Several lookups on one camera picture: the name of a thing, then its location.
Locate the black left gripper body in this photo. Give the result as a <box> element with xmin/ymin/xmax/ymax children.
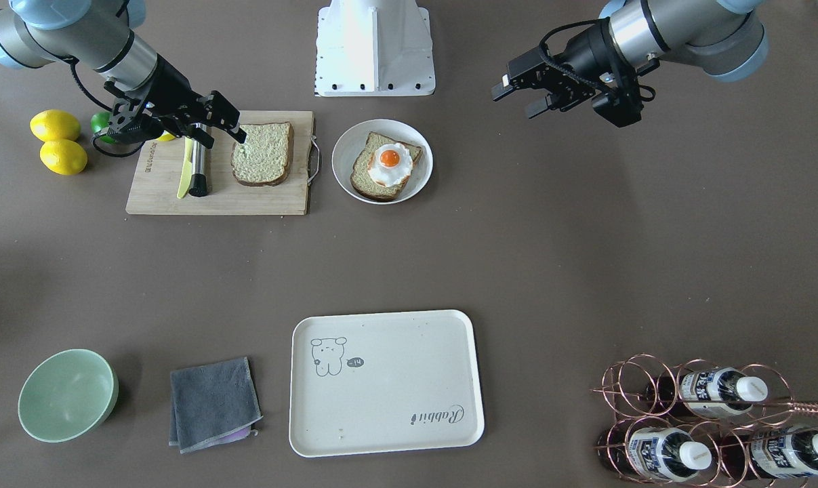
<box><xmin>507</xmin><ymin>27</ymin><xmax>615</xmax><ymax>112</ymax></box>

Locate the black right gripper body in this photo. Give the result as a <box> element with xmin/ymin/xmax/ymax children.
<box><xmin>107</xmin><ymin>56</ymin><xmax>207</xmax><ymax>133</ymax></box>

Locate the bread slice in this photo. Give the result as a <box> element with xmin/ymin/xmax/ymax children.
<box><xmin>350</xmin><ymin>131</ymin><xmax>422</xmax><ymax>201</ymax></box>
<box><xmin>231</xmin><ymin>121</ymin><xmax>293</xmax><ymax>186</ymax></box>

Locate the white round plate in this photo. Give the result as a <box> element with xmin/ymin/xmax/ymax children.
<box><xmin>332</xmin><ymin>119</ymin><xmax>434</xmax><ymax>206</ymax></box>

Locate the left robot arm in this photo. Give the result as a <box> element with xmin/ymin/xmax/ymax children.
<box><xmin>491</xmin><ymin>1</ymin><xmax>769</xmax><ymax>127</ymax></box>

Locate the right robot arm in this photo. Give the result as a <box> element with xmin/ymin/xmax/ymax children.
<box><xmin>0</xmin><ymin>1</ymin><xmax>247</xmax><ymax>148</ymax></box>

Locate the cream rabbit tray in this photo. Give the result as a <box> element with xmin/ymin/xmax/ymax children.
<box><xmin>288</xmin><ymin>309</ymin><xmax>485</xmax><ymax>458</ymax></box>

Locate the half cut lemon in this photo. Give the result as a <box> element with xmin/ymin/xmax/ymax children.
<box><xmin>155</xmin><ymin>131</ymin><xmax>176</xmax><ymax>142</ymax></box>

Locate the yellow plastic knife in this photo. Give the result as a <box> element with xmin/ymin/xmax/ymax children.
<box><xmin>176</xmin><ymin>137</ymin><xmax>195</xmax><ymax>199</ymax></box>

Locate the green lime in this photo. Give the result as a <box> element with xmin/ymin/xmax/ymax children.
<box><xmin>90</xmin><ymin>111</ymin><xmax>117</xmax><ymax>145</ymax></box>

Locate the yellow lemon lower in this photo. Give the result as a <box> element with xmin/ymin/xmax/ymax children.
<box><xmin>39</xmin><ymin>140</ymin><xmax>87</xmax><ymax>176</ymax></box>

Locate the yellow lemon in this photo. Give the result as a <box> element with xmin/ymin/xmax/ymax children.
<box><xmin>39</xmin><ymin>140</ymin><xmax>87</xmax><ymax>176</ymax></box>
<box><xmin>28</xmin><ymin>109</ymin><xmax>81</xmax><ymax>142</ymax></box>

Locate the yellow lemon upper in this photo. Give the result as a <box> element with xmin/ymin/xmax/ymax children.
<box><xmin>28</xmin><ymin>109</ymin><xmax>81</xmax><ymax>142</ymax></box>

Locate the fried egg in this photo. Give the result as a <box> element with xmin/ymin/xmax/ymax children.
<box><xmin>367</xmin><ymin>143</ymin><xmax>414</xmax><ymax>188</ymax></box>

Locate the bread slice under egg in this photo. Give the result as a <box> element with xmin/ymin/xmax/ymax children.
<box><xmin>350</xmin><ymin>131</ymin><xmax>422</xmax><ymax>201</ymax></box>

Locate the grey folded cloth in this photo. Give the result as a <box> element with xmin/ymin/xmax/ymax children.
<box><xmin>168</xmin><ymin>357</ymin><xmax>263</xmax><ymax>453</ymax></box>

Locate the green bowl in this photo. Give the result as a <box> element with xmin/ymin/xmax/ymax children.
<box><xmin>18</xmin><ymin>348</ymin><xmax>119</xmax><ymax>443</ymax></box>

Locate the tea bottle upper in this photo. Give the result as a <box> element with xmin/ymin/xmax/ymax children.
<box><xmin>639</xmin><ymin>367</ymin><xmax>769</xmax><ymax>420</ymax></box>

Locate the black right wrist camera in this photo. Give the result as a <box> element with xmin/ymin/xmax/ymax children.
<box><xmin>91</xmin><ymin>114</ymin><xmax>165</xmax><ymax>158</ymax></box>

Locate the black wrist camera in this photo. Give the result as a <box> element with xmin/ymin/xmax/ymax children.
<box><xmin>592</xmin><ymin>59</ymin><xmax>656</xmax><ymax>127</ymax></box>
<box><xmin>91</xmin><ymin>114</ymin><xmax>165</xmax><ymax>158</ymax></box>

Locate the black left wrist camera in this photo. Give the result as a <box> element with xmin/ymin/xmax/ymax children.
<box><xmin>592</xmin><ymin>59</ymin><xmax>656</xmax><ymax>127</ymax></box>

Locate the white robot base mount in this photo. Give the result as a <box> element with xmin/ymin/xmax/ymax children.
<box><xmin>314</xmin><ymin>1</ymin><xmax>436</xmax><ymax>97</ymax></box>

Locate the copper wire bottle rack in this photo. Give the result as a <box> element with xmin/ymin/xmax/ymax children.
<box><xmin>594</xmin><ymin>353</ymin><xmax>818</xmax><ymax>487</ymax></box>

